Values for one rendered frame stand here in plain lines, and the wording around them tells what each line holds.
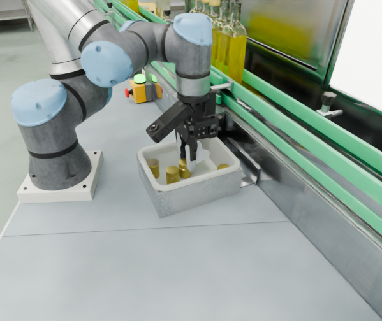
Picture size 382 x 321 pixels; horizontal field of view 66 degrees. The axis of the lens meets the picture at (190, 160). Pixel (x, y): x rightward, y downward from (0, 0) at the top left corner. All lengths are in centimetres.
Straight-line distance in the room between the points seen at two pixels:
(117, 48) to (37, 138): 30
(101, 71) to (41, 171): 34
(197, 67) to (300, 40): 35
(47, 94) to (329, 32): 64
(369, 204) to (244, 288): 27
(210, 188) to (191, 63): 29
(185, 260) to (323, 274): 27
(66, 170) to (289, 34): 68
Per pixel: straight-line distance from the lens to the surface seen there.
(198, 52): 60
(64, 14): 57
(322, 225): 65
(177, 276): 62
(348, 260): 64
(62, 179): 77
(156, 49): 62
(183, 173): 76
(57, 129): 72
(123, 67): 52
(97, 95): 80
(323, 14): 82
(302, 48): 86
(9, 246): 76
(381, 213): 58
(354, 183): 58
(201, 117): 69
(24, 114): 71
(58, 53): 79
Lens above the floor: 128
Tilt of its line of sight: 37 degrees down
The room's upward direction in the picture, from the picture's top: straight up
